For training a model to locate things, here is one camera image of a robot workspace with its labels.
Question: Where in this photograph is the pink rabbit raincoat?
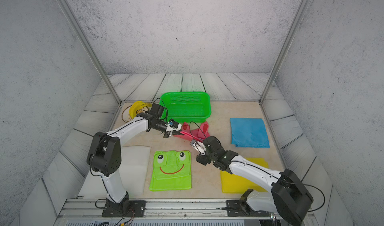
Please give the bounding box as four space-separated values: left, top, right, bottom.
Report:
173 122 210 143

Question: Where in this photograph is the green frog raincoat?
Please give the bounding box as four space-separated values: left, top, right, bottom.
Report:
149 151 192 192

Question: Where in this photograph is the white raincoat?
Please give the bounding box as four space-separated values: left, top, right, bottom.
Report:
79 146 151 199

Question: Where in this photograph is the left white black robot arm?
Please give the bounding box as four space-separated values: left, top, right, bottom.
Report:
87 103 182 204

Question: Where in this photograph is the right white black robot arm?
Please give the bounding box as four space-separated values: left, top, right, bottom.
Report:
190 136 314 226

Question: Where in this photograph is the green plastic basket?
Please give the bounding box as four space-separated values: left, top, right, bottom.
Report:
160 92 212 124

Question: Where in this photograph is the yellow folded raincoat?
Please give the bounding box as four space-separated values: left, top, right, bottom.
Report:
220 171 267 194

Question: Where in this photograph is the blue folded raincoat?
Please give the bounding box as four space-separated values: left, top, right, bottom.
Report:
230 118 270 148

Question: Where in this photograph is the yellow banana bunch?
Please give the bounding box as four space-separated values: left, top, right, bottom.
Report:
129 101 152 119

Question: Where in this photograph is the round patterned plate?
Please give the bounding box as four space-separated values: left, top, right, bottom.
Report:
122 105 133 123

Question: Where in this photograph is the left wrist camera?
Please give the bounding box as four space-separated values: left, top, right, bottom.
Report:
168 119 182 130

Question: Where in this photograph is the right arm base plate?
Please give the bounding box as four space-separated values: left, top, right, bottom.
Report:
222 200 270 217

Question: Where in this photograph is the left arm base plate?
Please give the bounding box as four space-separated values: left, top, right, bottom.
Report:
102 200 147 218

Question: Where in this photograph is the aluminium front rail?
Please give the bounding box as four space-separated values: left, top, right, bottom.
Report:
56 199 288 226

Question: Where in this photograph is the left aluminium frame post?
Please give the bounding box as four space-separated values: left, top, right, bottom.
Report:
56 0 122 105

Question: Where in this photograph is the aluminium frame post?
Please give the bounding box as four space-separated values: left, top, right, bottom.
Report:
259 0 310 105
56 0 122 105

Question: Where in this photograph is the right aluminium frame post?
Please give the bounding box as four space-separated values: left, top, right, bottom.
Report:
259 0 310 105

